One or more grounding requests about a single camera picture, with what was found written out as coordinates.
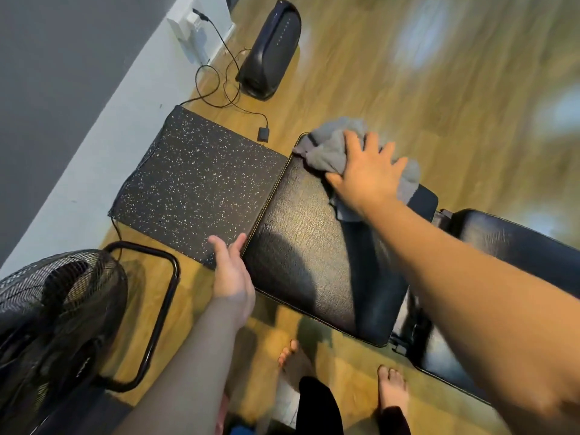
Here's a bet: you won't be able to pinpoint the person's left hand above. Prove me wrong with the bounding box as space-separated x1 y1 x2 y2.
208 233 257 329

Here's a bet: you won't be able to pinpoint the person's right hand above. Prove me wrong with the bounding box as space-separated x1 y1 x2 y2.
325 130 409 219

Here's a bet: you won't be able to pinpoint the grey cloth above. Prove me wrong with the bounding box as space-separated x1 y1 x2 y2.
292 117 422 222

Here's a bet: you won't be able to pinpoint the person's right forearm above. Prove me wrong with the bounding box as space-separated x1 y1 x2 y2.
362 198 580 435

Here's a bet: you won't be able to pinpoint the person's left forearm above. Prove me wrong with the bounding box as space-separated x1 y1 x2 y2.
113 296 254 435

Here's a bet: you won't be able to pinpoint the black speckled rubber mat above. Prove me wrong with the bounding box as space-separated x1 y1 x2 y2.
108 105 289 271

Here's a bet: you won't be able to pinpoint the black leather bench back pad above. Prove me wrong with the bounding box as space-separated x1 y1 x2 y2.
241 132 439 348

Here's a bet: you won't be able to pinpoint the black leather bench seat pad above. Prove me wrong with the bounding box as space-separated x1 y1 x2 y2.
410 208 580 406

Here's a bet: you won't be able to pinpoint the person's left foot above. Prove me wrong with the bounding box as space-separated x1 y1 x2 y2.
278 340 318 395

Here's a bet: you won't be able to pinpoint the person's foot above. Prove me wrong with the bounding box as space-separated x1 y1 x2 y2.
278 340 318 395
377 365 411 417

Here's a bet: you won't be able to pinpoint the black portable speaker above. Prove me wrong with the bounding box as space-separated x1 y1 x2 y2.
236 0 303 102

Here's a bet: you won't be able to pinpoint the black floor fan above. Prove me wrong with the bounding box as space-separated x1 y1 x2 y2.
0 241 181 435

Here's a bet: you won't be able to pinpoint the black trousers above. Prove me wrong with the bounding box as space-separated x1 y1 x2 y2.
295 376 413 435

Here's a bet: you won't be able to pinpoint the person's right foot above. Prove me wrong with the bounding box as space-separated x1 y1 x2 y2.
377 365 411 417

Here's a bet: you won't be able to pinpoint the black metal bench frame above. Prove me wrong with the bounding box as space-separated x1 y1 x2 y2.
389 208 454 358

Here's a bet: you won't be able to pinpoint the white wall socket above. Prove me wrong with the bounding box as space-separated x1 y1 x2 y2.
167 11 211 66

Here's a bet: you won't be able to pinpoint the black power cable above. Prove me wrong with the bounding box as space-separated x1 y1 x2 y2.
179 8 270 132

